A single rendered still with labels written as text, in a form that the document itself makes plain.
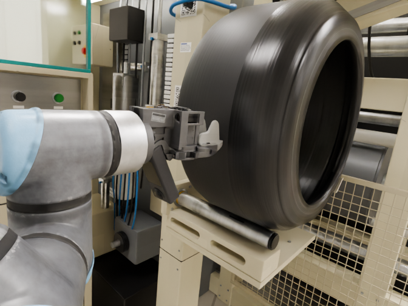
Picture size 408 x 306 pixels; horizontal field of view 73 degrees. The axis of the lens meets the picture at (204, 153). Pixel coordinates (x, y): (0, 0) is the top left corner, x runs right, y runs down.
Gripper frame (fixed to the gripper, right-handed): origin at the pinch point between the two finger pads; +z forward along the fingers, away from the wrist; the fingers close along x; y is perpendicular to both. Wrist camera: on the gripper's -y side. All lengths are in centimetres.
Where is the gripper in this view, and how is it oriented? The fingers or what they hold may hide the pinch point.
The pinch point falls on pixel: (216, 145)
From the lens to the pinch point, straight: 55.9
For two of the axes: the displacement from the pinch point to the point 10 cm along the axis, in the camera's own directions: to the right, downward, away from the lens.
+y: 1.1, -9.7, -2.2
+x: -7.4, -2.3, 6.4
